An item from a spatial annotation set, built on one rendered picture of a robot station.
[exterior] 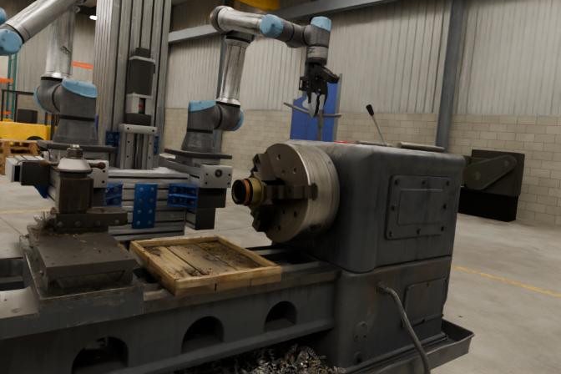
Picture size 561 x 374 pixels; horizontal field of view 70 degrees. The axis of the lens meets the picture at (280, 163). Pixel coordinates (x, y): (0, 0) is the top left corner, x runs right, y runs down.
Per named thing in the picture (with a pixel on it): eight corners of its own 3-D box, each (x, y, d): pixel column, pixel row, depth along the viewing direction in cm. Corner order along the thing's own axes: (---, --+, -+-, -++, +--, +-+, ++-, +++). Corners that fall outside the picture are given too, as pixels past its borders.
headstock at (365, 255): (366, 228, 194) (375, 147, 192) (461, 256, 156) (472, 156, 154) (265, 236, 159) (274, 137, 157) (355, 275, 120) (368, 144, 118)
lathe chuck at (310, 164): (265, 223, 148) (278, 138, 143) (322, 255, 123) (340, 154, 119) (244, 224, 142) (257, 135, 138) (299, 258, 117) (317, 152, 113)
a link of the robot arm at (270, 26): (201, -2, 172) (277, 8, 140) (222, 6, 180) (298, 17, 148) (195, 25, 175) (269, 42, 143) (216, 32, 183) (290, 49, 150)
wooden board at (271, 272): (219, 246, 138) (219, 235, 138) (281, 280, 109) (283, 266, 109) (128, 254, 120) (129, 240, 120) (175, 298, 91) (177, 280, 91)
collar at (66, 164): (87, 169, 105) (88, 158, 105) (94, 173, 99) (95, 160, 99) (53, 168, 101) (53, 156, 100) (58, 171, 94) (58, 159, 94)
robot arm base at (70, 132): (49, 140, 150) (51, 113, 150) (93, 144, 159) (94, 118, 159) (56, 143, 138) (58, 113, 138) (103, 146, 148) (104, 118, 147)
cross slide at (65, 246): (90, 232, 118) (91, 216, 118) (134, 280, 84) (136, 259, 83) (22, 235, 108) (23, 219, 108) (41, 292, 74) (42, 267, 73)
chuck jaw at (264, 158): (277, 188, 133) (267, 158, 138) (285, 179, 129) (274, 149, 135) (249, 187, 126) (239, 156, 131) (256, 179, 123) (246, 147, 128)
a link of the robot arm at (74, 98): (72, 115, 140) (74, 76, 139) (49, 113, 147) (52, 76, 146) (103, 118, 151) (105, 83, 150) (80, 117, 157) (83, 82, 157)
